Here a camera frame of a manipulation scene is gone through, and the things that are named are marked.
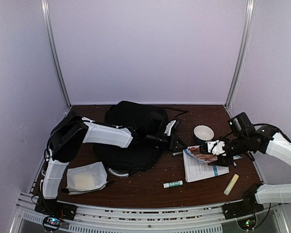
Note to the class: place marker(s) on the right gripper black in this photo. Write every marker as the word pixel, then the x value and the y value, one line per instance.
pixel 222 161

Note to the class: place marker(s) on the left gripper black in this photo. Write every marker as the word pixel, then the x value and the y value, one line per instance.
pixel 172 143

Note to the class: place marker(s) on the dog picture book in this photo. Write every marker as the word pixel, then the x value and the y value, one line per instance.
pixel 195 170

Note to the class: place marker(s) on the black student backpack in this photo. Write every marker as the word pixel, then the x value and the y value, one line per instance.
pixel 141 154

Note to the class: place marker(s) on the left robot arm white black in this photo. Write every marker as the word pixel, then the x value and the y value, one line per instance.
pixel 66 141

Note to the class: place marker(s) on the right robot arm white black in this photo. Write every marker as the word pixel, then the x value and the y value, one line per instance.
pixel 251 138

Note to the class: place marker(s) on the pale yellow highlighter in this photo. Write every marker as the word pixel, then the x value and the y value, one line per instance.
pixel 231 184

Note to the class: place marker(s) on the white blue ceramic bowl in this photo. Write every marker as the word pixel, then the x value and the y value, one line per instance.
pixel 202 134

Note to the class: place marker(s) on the white green glue stick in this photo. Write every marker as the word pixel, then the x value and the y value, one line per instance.
pixel 173 184

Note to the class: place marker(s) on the white pouch with zipper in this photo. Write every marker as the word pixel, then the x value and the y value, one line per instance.
pixel 85 179

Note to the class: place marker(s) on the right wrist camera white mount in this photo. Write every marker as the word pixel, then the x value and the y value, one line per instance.
pixel 213 147

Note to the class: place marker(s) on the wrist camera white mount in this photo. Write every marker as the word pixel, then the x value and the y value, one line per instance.
pixel 213 147
pixel 172 126

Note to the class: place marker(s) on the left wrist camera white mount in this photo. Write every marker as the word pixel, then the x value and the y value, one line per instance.
pixel 172 126

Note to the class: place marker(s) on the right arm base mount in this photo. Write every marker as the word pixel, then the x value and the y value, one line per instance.
pixel 240 209

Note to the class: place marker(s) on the right aluminium frame post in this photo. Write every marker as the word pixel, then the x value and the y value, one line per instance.
pixel 245 40

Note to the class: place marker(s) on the aluminium frame post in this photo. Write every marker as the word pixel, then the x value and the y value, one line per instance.
pixel 54 54
pixel 245 40

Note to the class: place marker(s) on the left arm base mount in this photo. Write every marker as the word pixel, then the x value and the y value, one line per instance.
pixel 57 209

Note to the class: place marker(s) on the left aluminium frame post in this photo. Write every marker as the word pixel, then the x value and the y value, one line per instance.
pixel 54 54

